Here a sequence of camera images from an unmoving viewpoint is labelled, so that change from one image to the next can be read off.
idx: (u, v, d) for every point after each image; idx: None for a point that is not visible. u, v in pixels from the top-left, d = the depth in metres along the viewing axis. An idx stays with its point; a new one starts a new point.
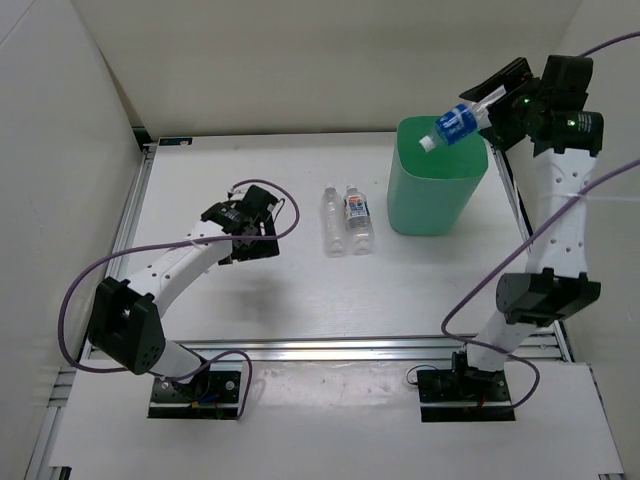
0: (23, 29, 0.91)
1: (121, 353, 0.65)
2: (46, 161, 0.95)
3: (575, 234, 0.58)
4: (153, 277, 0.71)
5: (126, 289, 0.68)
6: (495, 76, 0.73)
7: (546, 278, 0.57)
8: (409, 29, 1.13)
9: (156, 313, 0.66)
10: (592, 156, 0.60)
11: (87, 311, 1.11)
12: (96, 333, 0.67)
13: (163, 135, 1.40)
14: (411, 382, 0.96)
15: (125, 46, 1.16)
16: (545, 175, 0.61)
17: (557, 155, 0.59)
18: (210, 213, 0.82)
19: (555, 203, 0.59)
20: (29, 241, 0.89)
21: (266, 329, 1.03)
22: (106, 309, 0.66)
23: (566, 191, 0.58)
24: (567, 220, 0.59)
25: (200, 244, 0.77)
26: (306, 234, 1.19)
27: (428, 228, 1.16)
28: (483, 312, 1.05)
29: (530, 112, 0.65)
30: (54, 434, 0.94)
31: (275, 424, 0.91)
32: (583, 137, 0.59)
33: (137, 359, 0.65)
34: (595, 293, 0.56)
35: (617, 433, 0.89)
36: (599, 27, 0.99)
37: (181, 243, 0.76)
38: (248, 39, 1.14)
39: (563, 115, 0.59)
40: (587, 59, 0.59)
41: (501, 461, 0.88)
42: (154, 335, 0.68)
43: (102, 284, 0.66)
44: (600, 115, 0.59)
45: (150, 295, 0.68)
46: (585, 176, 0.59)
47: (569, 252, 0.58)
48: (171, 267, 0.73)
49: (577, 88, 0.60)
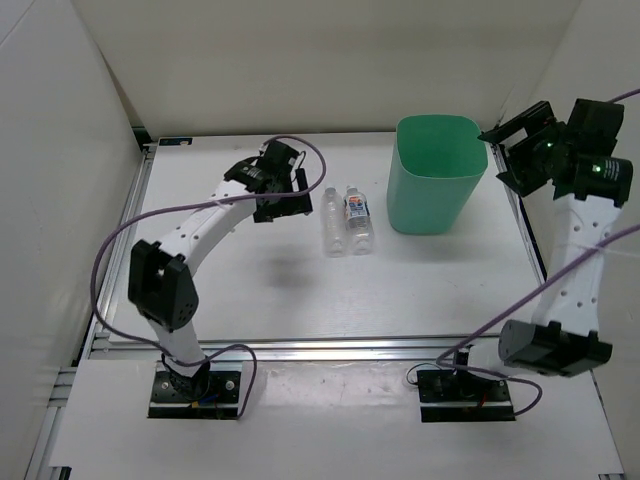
0: (23, 28, 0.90)
1: (158, 310, 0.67)
2: (46, 160, 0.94)
3: (589, 289, 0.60)
4: (182, 238, 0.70)
5: (160, 250, 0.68)
6: (516, 118, 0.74)
7: (553, 332, 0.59)
8: (410, 31, 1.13)
9: (189, 273, 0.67)
10: (616, 207, 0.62)
11: (87, 311, 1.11)
12: (133, 292, 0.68)
13: (163, 135, 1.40)
14: (411, 382, 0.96)
15: (126, 46, 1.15)
16: (564, 220, 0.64)
17: (578, 201, 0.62)
18: (233, 172, 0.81)
19: (570, 252, 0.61)
20: (29, 241, 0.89)
21: (267, 328, 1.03)
22: (141, 269, 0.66)
23: (582, 240, 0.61)
24: (580, 272, 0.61)
25: (226, 203, 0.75)
26: (307, 234, 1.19)
27: (434, 226, 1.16)
28: (483, 312, 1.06)
29: (553, 155, 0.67)
30: (54, 434, 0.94)
31: (276, 424, 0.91)
32: (608, 184, 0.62)
33: (174, 317, 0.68)
34: (604, 353, 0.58)
35: (617, 433, 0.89)
36: (598, 30, 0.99)
37: (207, 203, 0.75)
38: (250, 40, 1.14)
39: (589, 161, 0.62)
40: (612, 105, 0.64)
41: (501, 461, 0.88)
42: (188, 293, 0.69)
43: (138, 245, 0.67)
44: (628, 164, 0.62)
45: (182, 256, 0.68)
46: (605, 227, 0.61)
47: (579, 307, 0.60)
48: (198, 229, 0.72)
49: (605, 134, 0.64)
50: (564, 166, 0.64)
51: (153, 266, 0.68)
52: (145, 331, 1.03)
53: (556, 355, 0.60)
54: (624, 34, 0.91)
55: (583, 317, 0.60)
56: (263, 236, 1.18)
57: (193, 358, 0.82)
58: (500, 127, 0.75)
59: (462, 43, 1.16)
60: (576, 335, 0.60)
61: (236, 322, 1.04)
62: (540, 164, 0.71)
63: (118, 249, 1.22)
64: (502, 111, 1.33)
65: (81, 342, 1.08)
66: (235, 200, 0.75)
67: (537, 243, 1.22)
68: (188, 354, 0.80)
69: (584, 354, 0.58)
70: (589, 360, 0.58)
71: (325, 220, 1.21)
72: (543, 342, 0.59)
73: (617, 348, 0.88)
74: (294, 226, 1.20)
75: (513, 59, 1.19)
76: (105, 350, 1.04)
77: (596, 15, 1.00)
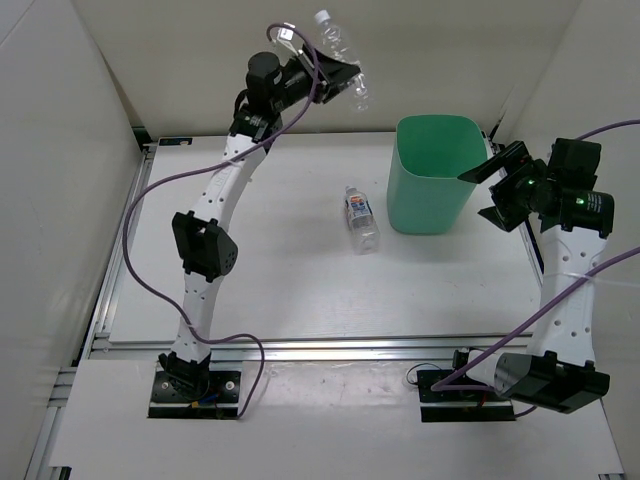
0: (22, 28, 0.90)
1: (208, 263, 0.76)
2: (45, 160, 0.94)
3: (582, 319, 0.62)
4: (210, 203, 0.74)
5: (193, 218, 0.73)
6: (496, 157, 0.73)
7: (549, 363, 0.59)
8: (409, 30, 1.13)
9: (224, 232, 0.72)
10: (602, 237, 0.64)
11: (86, 311, 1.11)
12: (185, 255, 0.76)
13: (163, 135, 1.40)
14: (411, 382, 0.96)
15: (125, 47, 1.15)
16: (553, 250, 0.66)
17: (565, 232, 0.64)
18: (236, 125, 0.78)
19: (561, 281, 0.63)
20: (27, 241, 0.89)
21: (267, 329, 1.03)
22: (184, 236, 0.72)
23: (572, 269, 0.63)
24: (573, 302, 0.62)
25: (239, 162, 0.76)
26: (308, 233, 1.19)
27: (436, 226, 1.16)
28: (484, 312, 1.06)
29: (536, 193, 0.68)
30: (55, 433, 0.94)
31: (276, 424, 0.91)
32: (593, 216, 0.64)
33: (222, 266, 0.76)
34: (603, 384, 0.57)
35: (616, 432, 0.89)
36: (598, 29, 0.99)
37: (222, 165, 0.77)
38: (249, 39, 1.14)
39: (573, 194, 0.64)
40: (593, 146, 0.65)
41: (500, 460, 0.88)
42: (230, 244, 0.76)
43: (175, 218, 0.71)
44: (610, 198, 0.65)
45: (215, 221, 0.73)
46: (593, 256, 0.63)
47: (574, 336, 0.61)
48: (222, 190, 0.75)
49: (585, 170, 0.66)
50: (549, 199, 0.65)
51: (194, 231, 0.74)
52: (145, 331, 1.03)
53: (553, 388, 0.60)
54: (625, 33, 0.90)
55: (579, 347, 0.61)
56: (264, 235, 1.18)
57: (205, 336, 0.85)
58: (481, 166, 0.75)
59: (462, 43, 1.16)
60: (572, 365, 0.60)
61: (236, 321, 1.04)
62: (524, 201, 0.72)
63: (117, 249, 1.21)
64: (502, 111, 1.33)
65: (81, 341, 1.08)
66: (247, 156, 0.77)
67: (537, 242, 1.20)
68: (202, 328, 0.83)
69: (583, 387, 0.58)
70: (588, 392, 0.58)
71: (325, 219, 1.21)
72: (541, 373, 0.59)
73: (616, 347, 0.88)
74: (295, 226, 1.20)
75: (512, 59, 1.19)
76: (105, 350, 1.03)
77: (596, 15, 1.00)
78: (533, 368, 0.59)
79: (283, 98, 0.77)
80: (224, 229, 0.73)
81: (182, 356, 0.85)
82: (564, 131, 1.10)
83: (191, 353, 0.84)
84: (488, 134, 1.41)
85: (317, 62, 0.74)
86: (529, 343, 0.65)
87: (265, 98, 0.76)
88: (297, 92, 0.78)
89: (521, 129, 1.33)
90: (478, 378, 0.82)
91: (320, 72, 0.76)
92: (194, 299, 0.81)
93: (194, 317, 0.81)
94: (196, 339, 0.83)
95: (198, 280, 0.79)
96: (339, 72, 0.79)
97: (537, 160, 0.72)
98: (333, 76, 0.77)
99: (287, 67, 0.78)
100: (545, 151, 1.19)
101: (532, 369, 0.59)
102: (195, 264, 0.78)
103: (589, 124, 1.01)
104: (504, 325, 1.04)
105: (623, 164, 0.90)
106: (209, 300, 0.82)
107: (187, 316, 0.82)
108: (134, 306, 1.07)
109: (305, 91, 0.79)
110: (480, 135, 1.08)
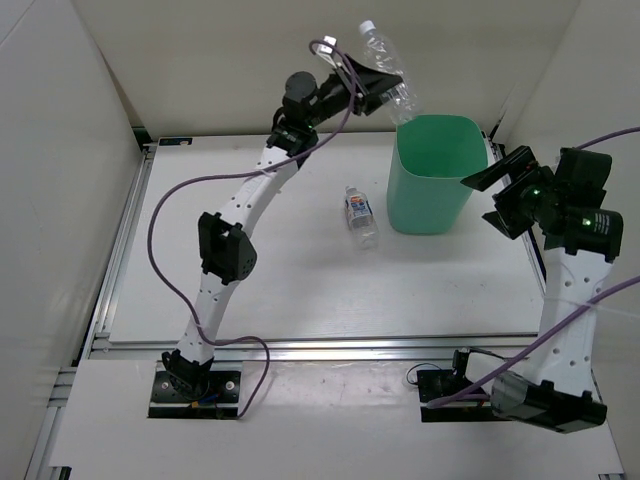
0: (22, 28, 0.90)
1: (227, 266, 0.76)
2: (44, 159, 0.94)
3: (581, 349, 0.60)
4: (238, 208, 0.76)
5: (219, 220, 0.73)
6: (500, 165, 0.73)
7: (545, 391, 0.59)
8: (409, 30, 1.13)
9: (246, 238, 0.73)
10: (607, 261, 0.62)
11: (86, 311, 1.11)
12: (206, 255, 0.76)
13: (163, 135, 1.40)
14: (411, 382, 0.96)
15: (125, 47, 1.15)
16: (556, 274, 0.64)
17: (569, 256, 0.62)
18: (273, 137, 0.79)
19: (562, 307, 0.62)
20: (27, 241, 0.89)
21: (268, 329, 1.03)
22: (208, 237, 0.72)
23: (574, 296, 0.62)
24: (573, 330, 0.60)
25: (270, 173, 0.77)
26: (308, 233, 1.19)
27: (436, 226, 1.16)
28: (484, 313, 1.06)
29: (542, 206, 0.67)
30: (55, 433, 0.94)
31: (276, 424, 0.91)
32: (598, 237, 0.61)
33: (239, 271, 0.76)
34: (600, 413, 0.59)
35: (617, 432, 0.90)
36: (598, 29, 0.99)
37: (253, 172, 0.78)
38: (249, 39, 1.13)
39: (580, 214, 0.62)
40: (601, 158, 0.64)
41: (500, 460, 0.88)
42: (249, 251, 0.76)
43: (203, 216, 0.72)
44: (619, 219, 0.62)
45: (239, 225, 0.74)
46: (597, 282, 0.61)
47: (573, 366, 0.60)
48: (251, 197, 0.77)
49: (592, 185, 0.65)
50: (553, 216, 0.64)
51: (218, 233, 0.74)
52: (145, 331, 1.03)
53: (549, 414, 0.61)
54: (625, 33, 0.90)
55: (578, 376, 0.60)
56: (265, 235, 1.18)
57: (212, 337, 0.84)
58: (485, 175, 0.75)
59: (462, 44, 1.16)
60: (570, 395, 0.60)
61: (236, 321, 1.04)
62: (528, 211, 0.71)
63: (118, 249, 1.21)
64: (502, 111, 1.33)
65: (81, 342, 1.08)
66: (280, 168, 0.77)
67: (537, 242, 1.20)
68: (210, 329, 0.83)
69: (579, 416, 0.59)
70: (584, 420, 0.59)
71: (325, 219, 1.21)
72: (536, 401, 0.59)
73: (617, 347, 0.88)
74: (295, 226, 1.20)
75: (512, 59, 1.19)
76: (105, 350, 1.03)
77: (596, 14, 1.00)
78: (529, 396, 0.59)
79: (320, 112, 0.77)
80: (246, 235, 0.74)
81: (185, 355, 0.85)
82: (564, 130, 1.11)
83: (194, 353, 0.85)
84: (488, 134, 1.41)
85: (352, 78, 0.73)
86: (526, 366, 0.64)
87: (300, 116, 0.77)
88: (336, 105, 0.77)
89: (521, 129, 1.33)
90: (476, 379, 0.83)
91: (357, 84, 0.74)
92: (206, 299, 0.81)
93: (204, 317, 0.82)
94: (203, 340, 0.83)
95: (213, 281, 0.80)
96: (378, 85, 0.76)
97: (543, 167, 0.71)
98: (370, 89, 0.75)
99: (327, 81, 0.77)
100: (545, 151, 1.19)
101: (528, 398, 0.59)
102: (213, 265, 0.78)
103: (589, 124, 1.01)
104: (504, 325, 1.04)
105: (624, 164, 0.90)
106: (222, 302, 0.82)
107: (197, 315, 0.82)
108: (134, 306, 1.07)
109: (344, 104, 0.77)
110: (480, 136, 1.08)
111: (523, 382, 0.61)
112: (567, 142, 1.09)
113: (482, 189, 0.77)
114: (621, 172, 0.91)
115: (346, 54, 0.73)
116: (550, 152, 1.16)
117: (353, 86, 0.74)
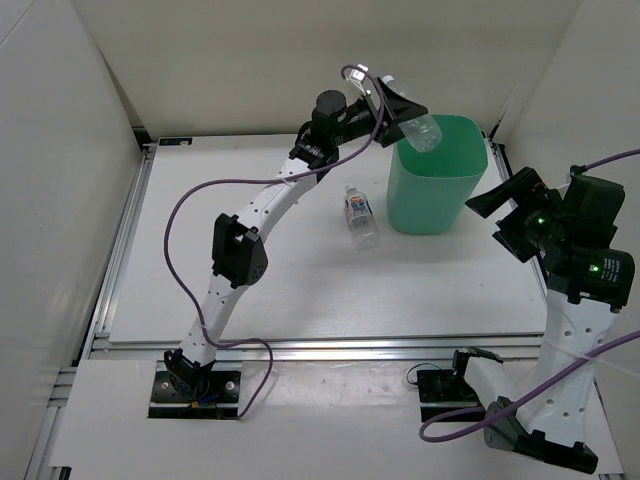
0: (22, 28, 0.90)
1: (238, 270, 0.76)
2: (44, 160, 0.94)
3: (576, 402, 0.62)
4: (256, 213, 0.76)
5: (237, 222, 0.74)
6: (502, 189, 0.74)
7: (536, 440, 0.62)
8: (410, 30, 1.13)
9: (261, 243, 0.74)
10: (612, 310, 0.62)
11: (87, 311, 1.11)
12: (217, 256, 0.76)
13: (163, 135, 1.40)
14: (411, 382, 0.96)
15: (125, 47, 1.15)
16: (557, 321, 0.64)
17: (571, 304, 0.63)
18: (296, 149, 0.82)
19: (560, 359, 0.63)
20: (27, 241, 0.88)
21: (267, 329, 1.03)
22: (222, 238, 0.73)
23: (573, 348, 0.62)
24: (569, 383, 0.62)
25: (291, 183, 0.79)
26: (308, 234, 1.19)
27: (436, 226, 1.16)
28: (484, 313, 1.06)
29: (549, 238, 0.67)
30: (54, 433, 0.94)
31: (276, 424, 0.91)
32: (605, 284, 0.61)
33: (249, 275, 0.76)
34: (591, 462, 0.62)
35: (616, 432, 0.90)
36: (599, 29, 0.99)
37: (275, 180, 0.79)
38: (249, 38, 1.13)
39: (588, 259, 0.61)
40: (612, 190, 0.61)
41: (500, 460, 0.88)
42: (261, 255, 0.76)
43: (221, 216, 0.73)
44: (629, 263, 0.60)
45: (256, 230, 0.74)
46: (598, 334, 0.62)
47: (566, 417, 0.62)
48: (269, 203, 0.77)
49: (602, 221, 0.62)
50: (559, 255, 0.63)
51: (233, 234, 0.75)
52: (146, 331, 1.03)
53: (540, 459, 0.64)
54: (625, 32, 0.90)
55: (571, 427, 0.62)
56: None
57: (216, 339, 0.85)
58: (488, 200, 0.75)
59: (463, 44, 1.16)
60: (561, 445, 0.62)
61: (237, 321, 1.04)
62: (532, 237, 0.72)
63: (118, 249, 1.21)
64: (502, 111, 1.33)
65: (82, 342, 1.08)
66: (300, 178, 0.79)
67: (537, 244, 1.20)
68: (216, 331, 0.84)
69: (569, 464, 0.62)
70: (574, 467, 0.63)
71: (326, 220, 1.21)
72: (526, 449, 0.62)
73: (618, 347, 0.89)
74: (295, 226, 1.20)
75: (512, 59, 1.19)
76: (105, 350, 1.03)
77: (596, 14, 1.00)
78: (519, 444, 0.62)
79: (344, 132, 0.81)
80: (262, 240, 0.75)
81: (187, 356, 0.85)
82: (564, 130, 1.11)
83: (196, 354, 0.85)
84: (488, 134, 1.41)
85: (384, 104, 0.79)
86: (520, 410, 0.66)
87: (326, 132, 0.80)
88: (360, 126, 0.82)
89: (521, 129, 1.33)
90: (474, 386, 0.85)
91: (385, 110, 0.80)
92: (214, 301, 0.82)
93: (210, 321, 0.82)
94: (207, 341, 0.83)
95: (223, 284, 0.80)
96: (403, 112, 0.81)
97: (547, 191, 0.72)
98: (398, 113, 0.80)
99: (353, 106, 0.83)
100: (546, 152, 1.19)
101: (519, 445, 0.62)
102: (223, 269, 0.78)
103: (590, 124, 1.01)
104: (504, 325, 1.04)
105: (625, 165, 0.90)
106: (228, 305, 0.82)
107: (203, 318, 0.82)
108: (134, 306, 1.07)
109: (367, 129, 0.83)
110: (480, 136, 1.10)
111: (516, 427, 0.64)
112: (567, 142, 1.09)
113: (486, 214, 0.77)
114: (622, 172, 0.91)
115: (377, 80, 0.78)
116: (551, 151, 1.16)
117: (383, 111, 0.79)
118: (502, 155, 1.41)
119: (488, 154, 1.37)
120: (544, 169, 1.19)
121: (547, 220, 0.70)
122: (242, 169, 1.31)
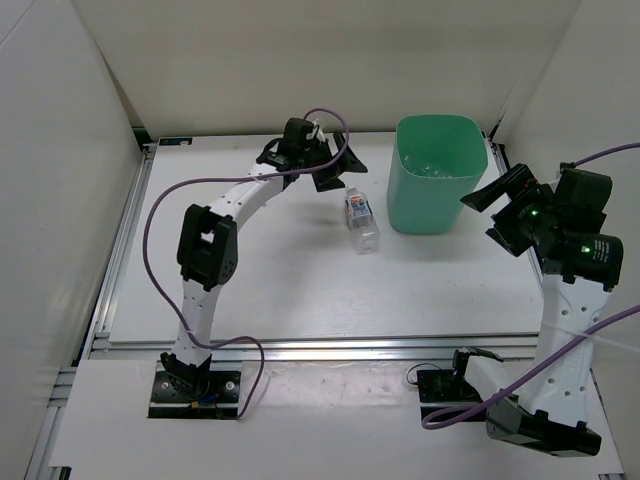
0: (22, 28, 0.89)
1: (207, 267, 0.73)
2: (44, 159, 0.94)
3: (576, 380, 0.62)
4: (228, 204, 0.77)
5: (209, 213, 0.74)
6: (497, 184, 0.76)
7: (539, 421, 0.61)
8: (409, 30, 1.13)
9: (235, 231, 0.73)
10: (605, 290, 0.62)
11: (87, 310, 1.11)
12: (184, 253, 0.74)
13: (163, 135, 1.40)
14: (411, 382, 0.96)
15: (125, 47, 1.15)
16: (553, 300, 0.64)
17: (566, 284, 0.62)
18: (263, 156, 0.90)
19: (558, 338, 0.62)
20: (26, 241, 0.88)
21: (267, 329, 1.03)
22: (194, 228, 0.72)
23: (570, 326, 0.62)
24: (568, 361, 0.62)
25: (262, 180, 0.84)
26: (308, 234, 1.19)
27: (436, 226, 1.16)
28: (484, 313, 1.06)
29: (541, 227, 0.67)
30: (55, 433, 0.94)
31: (275, 424, 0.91)
32: (597, 266, 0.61)
33: (220, 273, 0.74)
34: (594, 444, 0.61)
35: (616, 431, 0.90)
36: (599, 29, 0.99)
37: (246, 178, 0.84)
38: (249, 39, 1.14)
39: (579, 240, 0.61)
40: (602, 181, 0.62)
41: (500, 459, 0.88)
42: (233, 250, 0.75)
43: (191, 207, 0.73)
44: (618, 246, 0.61)
45: (230, 217, 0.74)
46: (594, 312, 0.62)
47: (568, 396, 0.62)
48: (242, 196, 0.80)
49: (593, 208, 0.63)
50: (552, 240, 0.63)
51: (203, 228, 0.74)
52: (145, 330, 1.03)
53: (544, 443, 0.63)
54: (625, 32, 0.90)
55: (572, 406, 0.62)
56: (265, 235, 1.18)
57: (204, 342, 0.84)
58: (484, 195, 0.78)
59: (463, 44, 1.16)
60: (564, 424, 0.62)
61: (237, 321, 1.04)
62: (527, 230, 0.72)
63: (118, 249, 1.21)
64: (502, 111, 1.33)
65: (82, 342, 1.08)
66: (270, 177, 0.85)
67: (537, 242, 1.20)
68: (202, 334, 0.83)
69: (573, 445, 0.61)
70: (578, 449, 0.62)
71: (326, 220, 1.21)
72: (531, 431, 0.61)
73: (617, 347, 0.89)
74: (294, 226, 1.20)
75: (513, 59, 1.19)
76: (105, 350, 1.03)
77: (597, 14, 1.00)
78: (524, 426, 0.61)
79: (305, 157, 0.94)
80: (236, 229, 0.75)
81: (181, 359, 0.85)
82: (564, 131, 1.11)
83: (190, 357, 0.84)
84: (488, 134, 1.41)
85: (345, 147, 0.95)
86: (521, 393, 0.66)
87: (295, 148, 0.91)
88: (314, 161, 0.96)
89: (521, 129, 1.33)
90: (475, 385, 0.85)
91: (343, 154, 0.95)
92: (192, 307, 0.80)
93: (193, 325, 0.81)
94: (195, 344, 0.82)
95: (196, 288, 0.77)
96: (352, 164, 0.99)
97: (539, 186, 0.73)
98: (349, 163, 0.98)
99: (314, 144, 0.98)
100: (546, 151, 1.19)
101: (522, 427, 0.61)
102: (193, 271, 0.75)
103: (590, 124, 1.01)
104: (504, 325, 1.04)
105: (624, 164, 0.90)
106: (208, 308, 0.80)
107: (186, 323, 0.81)
108: (134, 305, 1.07)
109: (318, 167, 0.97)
110: (480, 136, 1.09)
111: (517, 410, 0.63)
112: (567, 141, 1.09)
113: (482, 208, 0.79)
114: (621, 173, 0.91)
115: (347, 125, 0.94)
116: (551, 151, 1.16)
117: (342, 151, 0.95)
118: (502, 154, 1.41)
119: (488, 154, 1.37)
120: (544, 169, 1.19)
121: (539, 212, 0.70)
122: (242, 169, 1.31)
